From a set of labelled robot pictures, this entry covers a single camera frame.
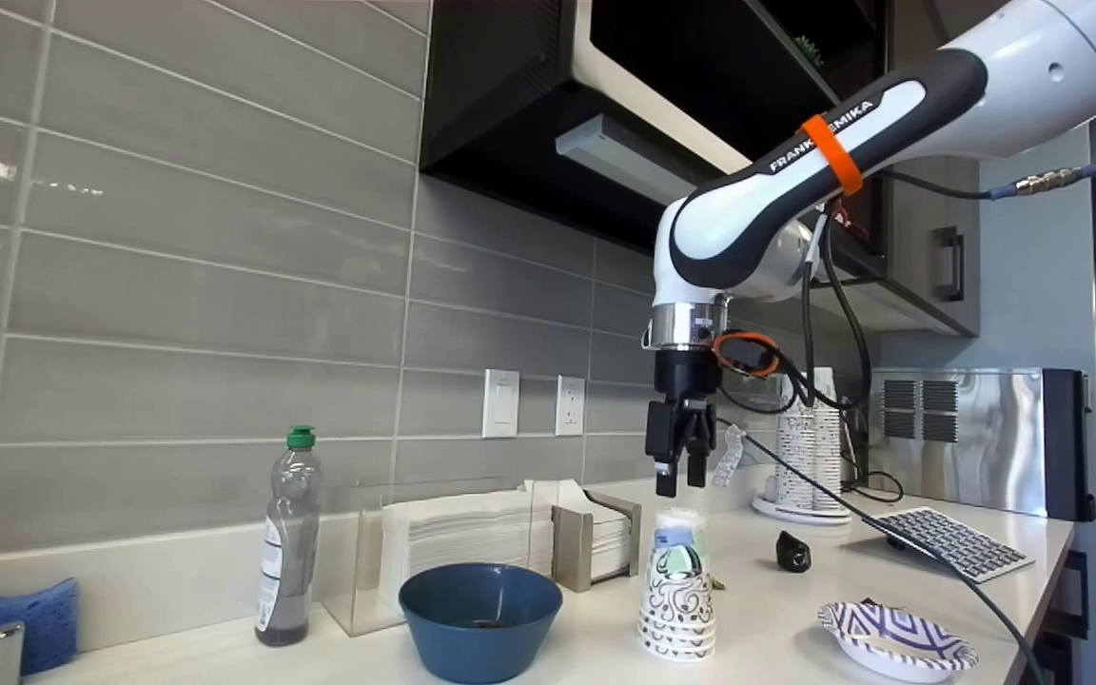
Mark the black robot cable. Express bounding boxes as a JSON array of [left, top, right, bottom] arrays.
[[712, 109, 1096, 685]]

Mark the clear soap bottle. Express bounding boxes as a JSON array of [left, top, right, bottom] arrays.
[[256, 425, 324, 646]]

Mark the patterned paper plate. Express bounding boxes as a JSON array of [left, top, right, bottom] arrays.
[[817, 602, 973, 685]]

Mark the blue bowl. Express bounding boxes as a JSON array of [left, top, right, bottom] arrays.
[[400, 564, 563, 685]]

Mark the napkin holder with napkins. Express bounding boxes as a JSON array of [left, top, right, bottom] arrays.
[[521, 479, 639, 594]]

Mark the blue sponge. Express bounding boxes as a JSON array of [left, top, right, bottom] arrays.
[[0, 580, 79, 674]]

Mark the white light switch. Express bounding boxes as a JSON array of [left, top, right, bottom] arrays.
[[485, 371, 519, 438]]

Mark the small black object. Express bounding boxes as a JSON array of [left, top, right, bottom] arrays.
[[776, 534, 811, 576]]

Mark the black upper cabinet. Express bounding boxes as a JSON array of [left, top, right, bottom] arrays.
[[416, 0, 997, 340]]

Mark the silver keyboard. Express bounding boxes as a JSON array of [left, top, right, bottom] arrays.
[[878, 506, 1029, 584]]

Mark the clear plastic tray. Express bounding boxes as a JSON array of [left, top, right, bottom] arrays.
[[324, 493, 551, 637]]

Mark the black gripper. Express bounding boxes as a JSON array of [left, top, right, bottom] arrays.
[[647, 350, 719, 500]]

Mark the white power outlet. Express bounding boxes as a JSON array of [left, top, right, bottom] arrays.
[[556, 376, 585, 433]]

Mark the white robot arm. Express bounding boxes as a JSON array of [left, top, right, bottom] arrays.
[[643, 0, 1096, 500]]

